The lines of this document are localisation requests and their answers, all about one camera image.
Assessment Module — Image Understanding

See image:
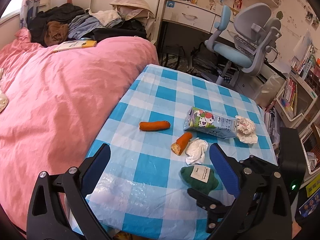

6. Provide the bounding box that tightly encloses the pink duvet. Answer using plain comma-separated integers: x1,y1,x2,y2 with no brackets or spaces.
1,28,158,229

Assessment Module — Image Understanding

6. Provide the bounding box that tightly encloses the blue milk carton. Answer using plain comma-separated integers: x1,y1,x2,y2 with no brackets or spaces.
184,107,237,139

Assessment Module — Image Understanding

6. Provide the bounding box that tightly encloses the grey blue office chair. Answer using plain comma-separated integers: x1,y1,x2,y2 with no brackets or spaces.
204,3,281,85

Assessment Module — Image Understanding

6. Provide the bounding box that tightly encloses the orange sausage piece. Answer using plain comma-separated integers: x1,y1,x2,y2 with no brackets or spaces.
139,121,171,132
171,132,193,155

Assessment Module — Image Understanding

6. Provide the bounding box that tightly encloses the white bookshelf cart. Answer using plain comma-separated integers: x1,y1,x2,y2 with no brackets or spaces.
263,44,320,176

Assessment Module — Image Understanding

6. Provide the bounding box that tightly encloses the beige wrapper paper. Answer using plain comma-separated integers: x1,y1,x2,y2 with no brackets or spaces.
235,115,258,144

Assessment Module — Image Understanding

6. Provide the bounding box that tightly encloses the yellow book on bed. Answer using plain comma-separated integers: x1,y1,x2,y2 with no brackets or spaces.
52,40,97,53

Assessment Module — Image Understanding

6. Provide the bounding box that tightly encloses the white tissue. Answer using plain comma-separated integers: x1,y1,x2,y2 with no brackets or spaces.
185,138,208,165

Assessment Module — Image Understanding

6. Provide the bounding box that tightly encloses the clear plastic bag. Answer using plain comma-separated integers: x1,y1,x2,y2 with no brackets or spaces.
253,74,285,108

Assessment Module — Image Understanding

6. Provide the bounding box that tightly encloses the green plush toy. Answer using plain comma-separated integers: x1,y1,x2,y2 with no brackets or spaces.
180,165,219,195

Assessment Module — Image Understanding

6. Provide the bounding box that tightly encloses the blue checkered tablecloth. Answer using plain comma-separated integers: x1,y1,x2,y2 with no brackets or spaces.
85,64,278,240

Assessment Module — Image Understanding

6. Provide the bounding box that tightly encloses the pile of clothes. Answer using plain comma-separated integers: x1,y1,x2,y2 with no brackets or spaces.
27,0,156,47

